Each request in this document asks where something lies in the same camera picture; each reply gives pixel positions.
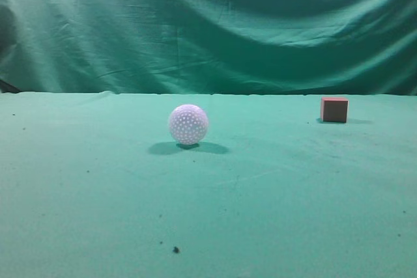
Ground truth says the white dimpled ball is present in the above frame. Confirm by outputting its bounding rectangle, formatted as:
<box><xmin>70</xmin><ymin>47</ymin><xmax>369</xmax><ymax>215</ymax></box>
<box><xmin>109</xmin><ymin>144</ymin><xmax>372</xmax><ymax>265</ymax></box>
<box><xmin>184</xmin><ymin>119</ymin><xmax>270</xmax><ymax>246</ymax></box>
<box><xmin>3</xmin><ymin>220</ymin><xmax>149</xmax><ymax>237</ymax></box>
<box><xmin>168</xmin><ymin>104</ymin><xmax>209</xmax><ymax>145</ymax></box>

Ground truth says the green backdrop cloth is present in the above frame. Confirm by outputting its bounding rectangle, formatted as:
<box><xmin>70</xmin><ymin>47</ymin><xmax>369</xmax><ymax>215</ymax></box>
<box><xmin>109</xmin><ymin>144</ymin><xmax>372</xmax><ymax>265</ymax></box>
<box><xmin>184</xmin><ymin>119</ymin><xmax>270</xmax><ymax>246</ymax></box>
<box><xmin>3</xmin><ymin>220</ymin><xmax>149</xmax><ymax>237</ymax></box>
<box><xmin>1</xmin><ymin>0</ymin><xmax>416</xmax><ymax>95</ymax></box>

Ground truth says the green table cloth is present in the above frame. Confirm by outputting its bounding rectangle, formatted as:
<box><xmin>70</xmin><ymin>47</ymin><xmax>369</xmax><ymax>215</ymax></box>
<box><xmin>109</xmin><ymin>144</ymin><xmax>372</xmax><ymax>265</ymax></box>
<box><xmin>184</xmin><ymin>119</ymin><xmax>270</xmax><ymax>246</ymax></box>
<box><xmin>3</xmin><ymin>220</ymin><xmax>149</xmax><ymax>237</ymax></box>
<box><xmin>1</xmin><ymin>92</ymin><xmax>416</xmax><ymax>277</ymax></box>

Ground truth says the red cube block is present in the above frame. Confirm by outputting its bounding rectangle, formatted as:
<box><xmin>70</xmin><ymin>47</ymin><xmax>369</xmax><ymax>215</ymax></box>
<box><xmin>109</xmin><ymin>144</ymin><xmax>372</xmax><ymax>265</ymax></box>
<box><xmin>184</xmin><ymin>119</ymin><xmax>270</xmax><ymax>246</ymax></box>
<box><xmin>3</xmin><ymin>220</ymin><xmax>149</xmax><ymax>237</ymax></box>
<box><xmin>320</xmin><ymin>97</ymin><xmax>349</xmax><ymax>123</ymax></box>

